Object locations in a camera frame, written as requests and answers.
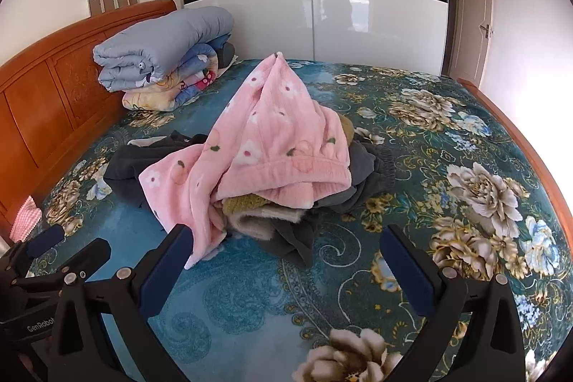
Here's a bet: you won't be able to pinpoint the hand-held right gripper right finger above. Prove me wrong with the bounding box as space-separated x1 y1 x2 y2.
380 224 524 382

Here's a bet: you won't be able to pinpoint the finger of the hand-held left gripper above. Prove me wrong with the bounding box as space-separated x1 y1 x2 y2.
0 224 66 276
13 238 112 290

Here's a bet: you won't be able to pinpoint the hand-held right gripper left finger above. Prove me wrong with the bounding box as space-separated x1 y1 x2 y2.
47 224 195 382

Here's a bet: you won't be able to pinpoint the pink floral fleece pajama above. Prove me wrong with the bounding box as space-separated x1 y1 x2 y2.
139 51 352 271

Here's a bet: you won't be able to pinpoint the pink checked cloth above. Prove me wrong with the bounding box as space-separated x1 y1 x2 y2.
10 196 43 243

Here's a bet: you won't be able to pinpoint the beige fleece garment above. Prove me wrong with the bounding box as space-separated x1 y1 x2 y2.
227 207 288 240

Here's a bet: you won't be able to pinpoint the dark grey garment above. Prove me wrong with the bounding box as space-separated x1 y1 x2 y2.
105 130 211 187

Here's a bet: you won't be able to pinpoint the grey pants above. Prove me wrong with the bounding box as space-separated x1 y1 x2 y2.
273 140 397 269

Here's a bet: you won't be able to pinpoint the teal floral bed blanket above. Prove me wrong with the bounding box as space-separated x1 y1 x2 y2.
27 59 567 382

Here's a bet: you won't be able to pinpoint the wooden headboard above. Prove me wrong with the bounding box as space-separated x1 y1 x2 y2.
0 0 179 237

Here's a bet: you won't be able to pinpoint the folded cartoon print quilt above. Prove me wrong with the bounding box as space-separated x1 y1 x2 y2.
123 43 225 112

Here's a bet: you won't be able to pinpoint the dark grey pillow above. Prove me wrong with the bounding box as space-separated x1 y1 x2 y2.
215 42 239 70

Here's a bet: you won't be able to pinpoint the folded grey-blue quilt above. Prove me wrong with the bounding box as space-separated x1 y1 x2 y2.
92 6 235 92

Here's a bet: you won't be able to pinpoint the white door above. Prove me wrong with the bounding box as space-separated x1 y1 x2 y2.
450 0 493 90

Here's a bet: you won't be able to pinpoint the wooden bed frame rail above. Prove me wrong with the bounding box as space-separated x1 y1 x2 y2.
457 78 573 231

